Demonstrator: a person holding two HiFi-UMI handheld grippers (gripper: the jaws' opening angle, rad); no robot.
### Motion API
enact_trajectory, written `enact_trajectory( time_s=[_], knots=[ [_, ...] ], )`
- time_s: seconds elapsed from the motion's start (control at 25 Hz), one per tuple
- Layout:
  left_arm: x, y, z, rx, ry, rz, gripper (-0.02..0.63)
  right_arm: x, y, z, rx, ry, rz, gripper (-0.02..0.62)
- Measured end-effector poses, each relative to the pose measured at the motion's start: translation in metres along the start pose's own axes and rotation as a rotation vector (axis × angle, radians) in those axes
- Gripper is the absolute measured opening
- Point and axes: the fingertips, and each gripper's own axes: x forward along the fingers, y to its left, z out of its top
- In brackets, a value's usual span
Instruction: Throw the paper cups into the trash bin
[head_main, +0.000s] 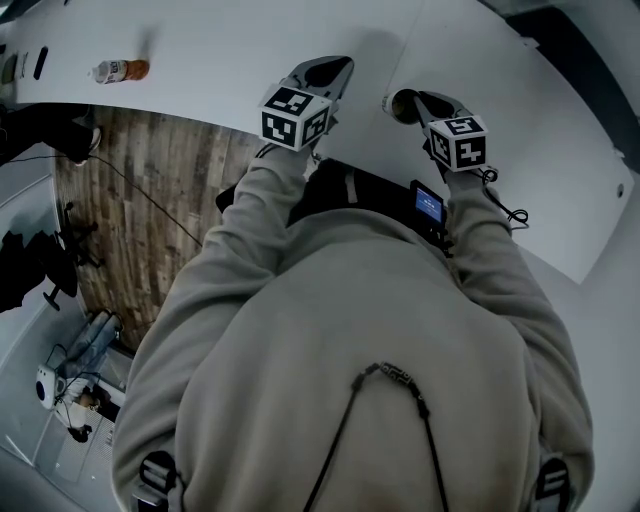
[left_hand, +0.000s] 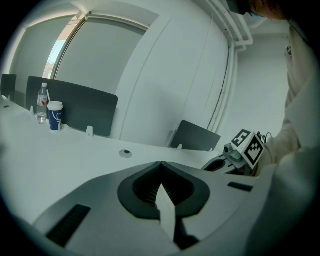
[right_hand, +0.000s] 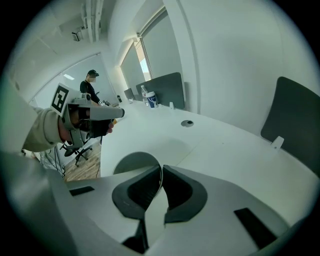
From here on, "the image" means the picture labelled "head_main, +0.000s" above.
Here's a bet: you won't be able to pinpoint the black coat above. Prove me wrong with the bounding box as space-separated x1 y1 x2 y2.
0 229 79 314

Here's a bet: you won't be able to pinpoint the person's left forearm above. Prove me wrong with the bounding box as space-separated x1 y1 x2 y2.
199 144 321 281

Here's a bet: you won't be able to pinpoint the orange drink bottle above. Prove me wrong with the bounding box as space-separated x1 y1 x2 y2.
86 58 151 85

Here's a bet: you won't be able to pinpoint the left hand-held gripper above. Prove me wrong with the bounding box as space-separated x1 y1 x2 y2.
258 55 355 152

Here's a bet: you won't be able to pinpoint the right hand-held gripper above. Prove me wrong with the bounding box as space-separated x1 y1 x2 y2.
413 90 489 174

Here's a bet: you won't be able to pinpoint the grey backpack strap buckle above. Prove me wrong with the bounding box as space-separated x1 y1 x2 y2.
537 457 571 511
138 449 179 504

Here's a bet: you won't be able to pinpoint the person's right forearm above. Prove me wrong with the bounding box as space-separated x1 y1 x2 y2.
442 172 531 301

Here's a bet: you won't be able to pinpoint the person's black trousers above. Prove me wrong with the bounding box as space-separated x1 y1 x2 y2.
214 158 416 226

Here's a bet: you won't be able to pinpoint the black beaded neck lanyard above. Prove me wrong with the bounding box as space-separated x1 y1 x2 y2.
302 360 451 512

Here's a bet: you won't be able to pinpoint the black floor cable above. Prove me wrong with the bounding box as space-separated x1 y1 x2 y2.
0 153 204 249

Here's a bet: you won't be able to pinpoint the dark grey desk partition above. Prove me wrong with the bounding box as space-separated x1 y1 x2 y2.
504 0 640 176

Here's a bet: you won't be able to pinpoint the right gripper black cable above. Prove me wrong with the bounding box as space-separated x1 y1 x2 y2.
477 167 530 229

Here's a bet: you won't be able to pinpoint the black office chair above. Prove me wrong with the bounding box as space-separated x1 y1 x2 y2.
42 202 106 307

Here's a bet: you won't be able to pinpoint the chest-mounted small monitor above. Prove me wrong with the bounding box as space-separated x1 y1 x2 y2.
409 179 454 259

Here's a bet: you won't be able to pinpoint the operator in white coat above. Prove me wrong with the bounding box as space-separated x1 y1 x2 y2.
112 207 596 512

